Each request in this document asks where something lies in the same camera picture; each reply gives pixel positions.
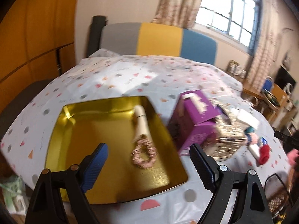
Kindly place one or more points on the wooden desk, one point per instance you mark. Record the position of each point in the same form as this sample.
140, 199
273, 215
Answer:
275, 93

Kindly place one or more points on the blue Tempo tissue pack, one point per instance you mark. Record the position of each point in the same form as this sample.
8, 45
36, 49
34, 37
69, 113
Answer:
262, 141

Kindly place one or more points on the purple cardboard box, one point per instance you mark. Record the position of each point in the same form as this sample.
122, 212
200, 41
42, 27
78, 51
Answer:
193, 120

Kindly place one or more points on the window with grille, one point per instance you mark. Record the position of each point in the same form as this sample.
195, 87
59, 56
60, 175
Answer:
236, 20

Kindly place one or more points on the beige cloth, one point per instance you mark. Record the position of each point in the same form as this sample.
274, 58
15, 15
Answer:
142, 128

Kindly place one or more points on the pink towel blue band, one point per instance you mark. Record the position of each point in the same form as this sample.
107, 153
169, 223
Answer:
251, 138

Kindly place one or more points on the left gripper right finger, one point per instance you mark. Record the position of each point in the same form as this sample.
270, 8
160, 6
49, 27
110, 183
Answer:
206, 167

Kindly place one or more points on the blue folding chair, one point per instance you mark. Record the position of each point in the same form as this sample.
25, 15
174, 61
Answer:
268, 84

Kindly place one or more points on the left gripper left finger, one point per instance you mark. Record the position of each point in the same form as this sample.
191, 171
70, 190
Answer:
91, 166

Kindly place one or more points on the beige patterned curtain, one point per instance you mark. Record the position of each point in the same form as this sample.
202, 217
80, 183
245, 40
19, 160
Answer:
178, 13

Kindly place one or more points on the ornate gold tissue box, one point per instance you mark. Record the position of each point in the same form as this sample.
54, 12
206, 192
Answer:
227, 135

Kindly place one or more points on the bags on desk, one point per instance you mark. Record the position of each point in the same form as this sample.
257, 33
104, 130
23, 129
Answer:
235, 69

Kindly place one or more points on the blue plush toy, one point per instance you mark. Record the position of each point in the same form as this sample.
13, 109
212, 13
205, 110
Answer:
250, 129

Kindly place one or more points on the grey yellow blue sofa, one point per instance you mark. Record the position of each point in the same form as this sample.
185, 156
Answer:
134, 38

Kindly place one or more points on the gold metal tray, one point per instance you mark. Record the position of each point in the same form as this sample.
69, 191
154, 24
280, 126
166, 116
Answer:
81, 127

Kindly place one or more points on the white woven dishcloth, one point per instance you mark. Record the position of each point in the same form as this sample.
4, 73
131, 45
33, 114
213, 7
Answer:
247, 118

